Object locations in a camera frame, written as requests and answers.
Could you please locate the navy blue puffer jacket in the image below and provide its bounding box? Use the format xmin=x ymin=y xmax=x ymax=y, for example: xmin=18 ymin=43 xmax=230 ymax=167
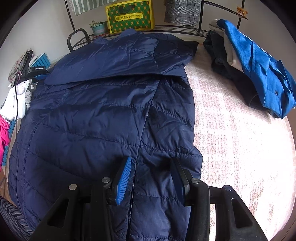
xmin=9 ymin=30 xmax=203 ymax=240

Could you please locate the pink sleeve left forearm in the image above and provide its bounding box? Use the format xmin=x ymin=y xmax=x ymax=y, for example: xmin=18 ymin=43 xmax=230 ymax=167
xmin=0 ymin=116 xmax=10 ymax=166

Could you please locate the black metal clothes rack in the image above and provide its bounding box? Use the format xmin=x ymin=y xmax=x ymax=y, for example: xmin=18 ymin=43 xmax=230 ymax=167
xmin=63 ymin=0 xmax=248 ymax=53

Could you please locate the left hand white glove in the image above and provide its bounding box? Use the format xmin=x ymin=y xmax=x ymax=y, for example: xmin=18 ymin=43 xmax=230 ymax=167
xmin=1 ymin=80 xmax=32 ymax=121

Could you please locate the floral folded quilt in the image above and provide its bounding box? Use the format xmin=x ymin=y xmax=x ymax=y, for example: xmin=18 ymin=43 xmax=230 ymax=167
xmin=8 ymin=49 xmax=33 ymax=85

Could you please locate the green striped white cloth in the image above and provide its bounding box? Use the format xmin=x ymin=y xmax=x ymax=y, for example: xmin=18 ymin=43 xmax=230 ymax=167
xmin=69 ymin=0 xmax=122 ymax=16

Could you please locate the small potted plant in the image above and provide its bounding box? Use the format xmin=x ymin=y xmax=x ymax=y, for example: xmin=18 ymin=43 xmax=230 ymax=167
xmin=89 ymin=20 xmax=108 ymax=36

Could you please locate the yellow green patterned box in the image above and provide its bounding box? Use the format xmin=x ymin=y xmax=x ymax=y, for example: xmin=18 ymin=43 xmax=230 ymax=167
xmin=105 ymin=0 xmax=154 ymax=34

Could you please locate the bright blue jacket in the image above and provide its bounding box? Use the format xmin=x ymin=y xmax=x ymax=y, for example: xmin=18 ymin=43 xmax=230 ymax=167
xmin=217 ymin=19 xmax=295 ymax=119

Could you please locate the dark folded garment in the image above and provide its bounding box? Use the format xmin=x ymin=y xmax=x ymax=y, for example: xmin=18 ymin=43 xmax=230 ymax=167
xmin=203 ymin=31 xmax=267 ymax=111

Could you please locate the grey plaid hanging coat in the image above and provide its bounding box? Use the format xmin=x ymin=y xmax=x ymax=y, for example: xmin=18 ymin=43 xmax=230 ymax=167
xmin=164 ymin=0 xmax=201 ymax=26

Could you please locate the small teddy bear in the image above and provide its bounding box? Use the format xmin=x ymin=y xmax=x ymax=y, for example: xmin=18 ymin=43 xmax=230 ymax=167
xmin=237 ymin=7 xmax=248 ymax=17

